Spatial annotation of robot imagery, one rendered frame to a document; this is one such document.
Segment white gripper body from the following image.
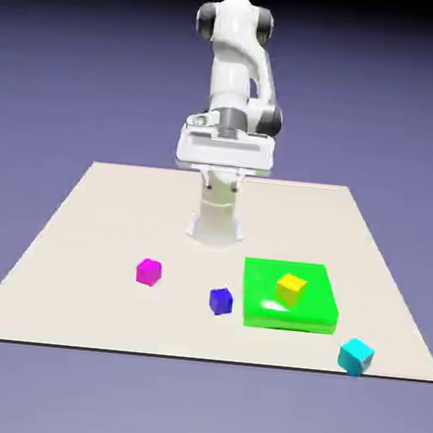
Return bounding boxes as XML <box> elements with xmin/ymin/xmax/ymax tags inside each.
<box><xmin>173</xmin><ymin>121</ymin><xmax>277</xmax><ymax>179</ymax></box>

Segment small magenta cube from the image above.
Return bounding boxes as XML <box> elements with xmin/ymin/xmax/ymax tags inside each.
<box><xmin>134</xmin><ymin>256</ymin><xmax>164</xmax><ymax>288</ymax></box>

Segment small yellow cube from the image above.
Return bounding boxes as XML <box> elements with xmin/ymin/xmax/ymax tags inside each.
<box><xmin>274</xmin><ymin>271</ymin><xmax>309</xmax><ymax>309</ymax></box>

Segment small blue cube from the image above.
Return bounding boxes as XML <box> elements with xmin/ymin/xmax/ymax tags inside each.
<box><xmin>207</xmin><ymin>285</ymin><xmax>236</xmax><ymax>318</ymax></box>

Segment small cyan cube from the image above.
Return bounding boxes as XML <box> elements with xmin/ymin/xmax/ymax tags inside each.
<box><xmin>336</xmin><ymin>336</ymin><xmax>377</xmax><ymax>378</ymax></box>

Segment large green box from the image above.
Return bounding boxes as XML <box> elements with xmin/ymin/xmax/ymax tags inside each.
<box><xmin>237</xmin><ymin>256</ymin><xmax>344</xmax><ymax>336</ymax></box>

